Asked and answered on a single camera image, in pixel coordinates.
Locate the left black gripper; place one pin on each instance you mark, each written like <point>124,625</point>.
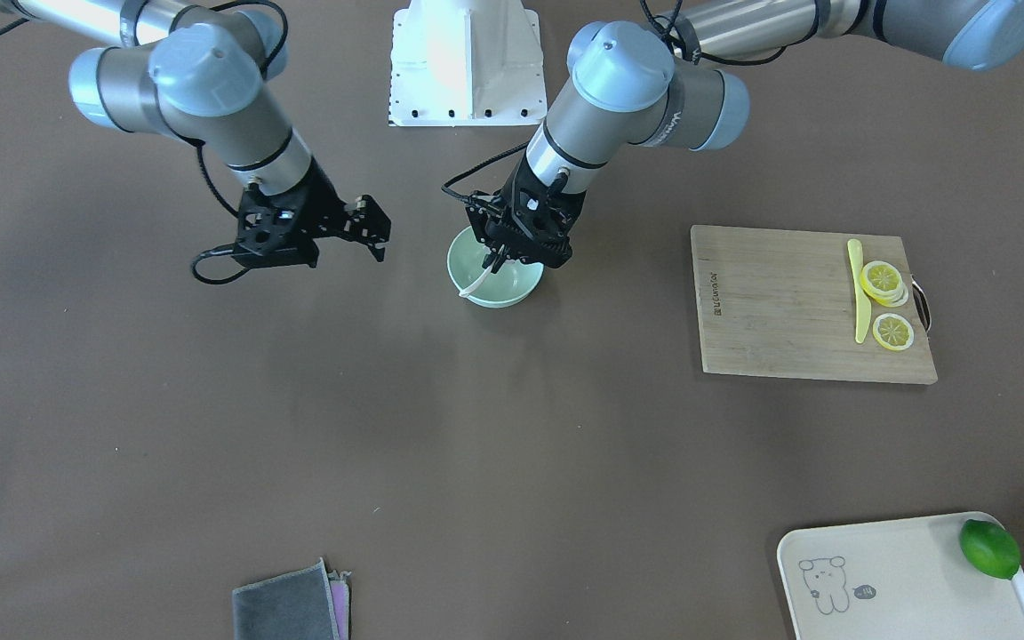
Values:
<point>514,197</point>

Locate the cream serving tray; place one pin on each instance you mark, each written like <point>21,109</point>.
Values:
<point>895,579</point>

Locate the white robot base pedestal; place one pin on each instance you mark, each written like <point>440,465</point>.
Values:
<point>466,63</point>

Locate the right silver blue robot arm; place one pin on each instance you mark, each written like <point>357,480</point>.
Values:
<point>199,75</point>

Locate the bamboo cutting board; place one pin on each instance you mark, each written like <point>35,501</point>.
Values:
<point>781,303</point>

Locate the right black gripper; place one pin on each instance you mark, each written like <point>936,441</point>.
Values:
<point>324,201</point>

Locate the yellow plastic knife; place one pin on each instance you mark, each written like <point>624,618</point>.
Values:
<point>861,299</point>

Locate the single lemon slice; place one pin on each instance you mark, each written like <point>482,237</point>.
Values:
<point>893,332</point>

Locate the green lime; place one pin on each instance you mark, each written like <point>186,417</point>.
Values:
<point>990,549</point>

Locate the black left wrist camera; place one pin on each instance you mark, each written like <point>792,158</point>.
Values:
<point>483,209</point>

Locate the grey folded cloth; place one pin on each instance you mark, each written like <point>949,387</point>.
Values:
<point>314,603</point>

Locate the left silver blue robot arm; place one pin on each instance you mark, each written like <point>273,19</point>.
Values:
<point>668,82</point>

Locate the white ceramic spoon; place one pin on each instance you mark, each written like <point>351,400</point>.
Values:
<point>479,282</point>

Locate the green ceramic bowl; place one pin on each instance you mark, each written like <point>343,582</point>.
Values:
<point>503,288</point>

